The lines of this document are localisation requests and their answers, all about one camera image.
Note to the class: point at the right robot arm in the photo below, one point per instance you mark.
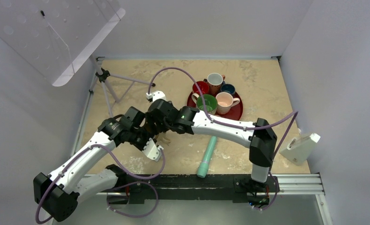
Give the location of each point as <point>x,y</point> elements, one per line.
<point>258,136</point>

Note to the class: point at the blue mug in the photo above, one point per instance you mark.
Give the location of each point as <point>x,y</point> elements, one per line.
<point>229,88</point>

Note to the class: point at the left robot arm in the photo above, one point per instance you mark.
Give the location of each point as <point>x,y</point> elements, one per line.
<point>94,168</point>

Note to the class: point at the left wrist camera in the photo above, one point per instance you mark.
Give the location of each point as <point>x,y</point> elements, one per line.
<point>152,150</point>

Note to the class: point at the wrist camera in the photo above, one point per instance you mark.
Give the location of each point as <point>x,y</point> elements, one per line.
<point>152,150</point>
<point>156,95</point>

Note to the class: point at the red round tray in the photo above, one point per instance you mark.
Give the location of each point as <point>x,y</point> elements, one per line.
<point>235,113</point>

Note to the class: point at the red glossy mug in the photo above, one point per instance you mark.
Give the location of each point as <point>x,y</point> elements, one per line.
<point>201,87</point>

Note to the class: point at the teal pen tube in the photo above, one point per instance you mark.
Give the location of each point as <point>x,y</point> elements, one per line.
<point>204,165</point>

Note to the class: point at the pink white mug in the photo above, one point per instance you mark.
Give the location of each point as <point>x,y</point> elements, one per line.
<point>225,102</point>

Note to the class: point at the white box on wall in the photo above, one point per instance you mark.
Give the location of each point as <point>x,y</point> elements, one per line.
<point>299,149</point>

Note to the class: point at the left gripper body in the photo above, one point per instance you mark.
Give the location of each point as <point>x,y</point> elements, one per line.
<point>139,137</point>

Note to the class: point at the aluminium frame rail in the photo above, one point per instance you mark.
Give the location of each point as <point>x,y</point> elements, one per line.
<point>59,192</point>

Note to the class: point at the clear acrylic panel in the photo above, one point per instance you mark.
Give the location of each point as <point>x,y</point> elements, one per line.
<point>56,37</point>

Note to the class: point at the tripod stand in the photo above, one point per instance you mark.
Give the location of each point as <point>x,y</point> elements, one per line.
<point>102,76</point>

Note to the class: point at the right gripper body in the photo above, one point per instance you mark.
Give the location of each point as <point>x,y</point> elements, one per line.
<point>162,127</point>

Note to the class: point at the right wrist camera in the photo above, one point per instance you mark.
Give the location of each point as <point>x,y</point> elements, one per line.
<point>156,95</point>

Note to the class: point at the large white cat mug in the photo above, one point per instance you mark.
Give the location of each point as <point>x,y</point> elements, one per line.
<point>208,102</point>

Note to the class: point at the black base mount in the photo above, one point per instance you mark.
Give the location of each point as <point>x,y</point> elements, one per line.
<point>237,188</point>

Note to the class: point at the pink brown mug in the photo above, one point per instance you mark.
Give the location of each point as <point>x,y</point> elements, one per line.
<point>215,82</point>

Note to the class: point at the cream teapot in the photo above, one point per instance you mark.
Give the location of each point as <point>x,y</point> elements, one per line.
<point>162,138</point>

